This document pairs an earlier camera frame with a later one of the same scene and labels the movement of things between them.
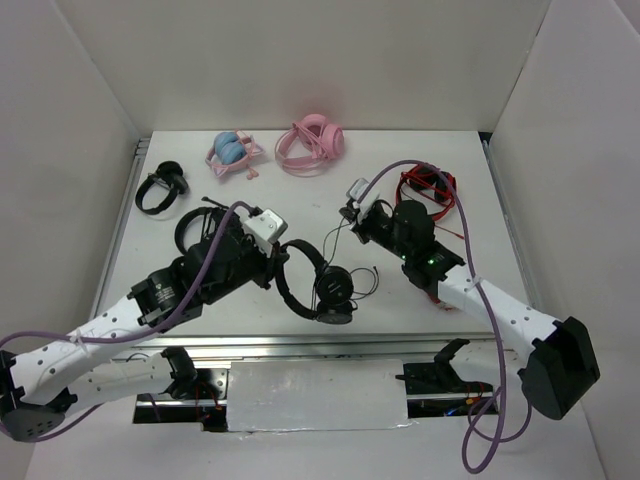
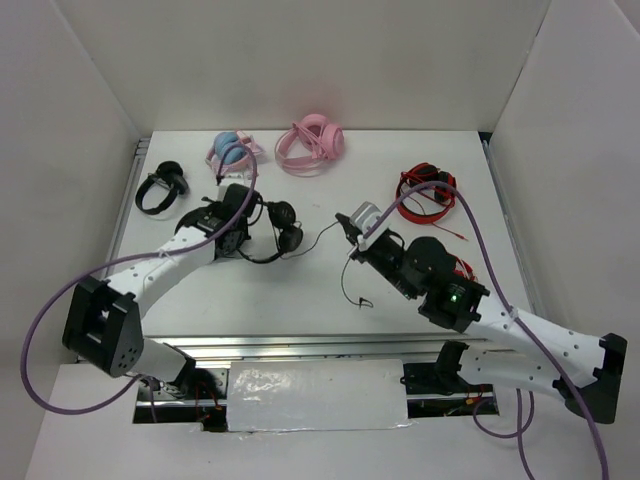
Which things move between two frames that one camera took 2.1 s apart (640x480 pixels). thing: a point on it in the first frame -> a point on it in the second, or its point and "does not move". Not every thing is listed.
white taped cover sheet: [317, 395] does not move
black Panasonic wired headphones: [331, 302] -> [290, 237]
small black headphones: [169, 175] does not move
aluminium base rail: [404, 347] does not move
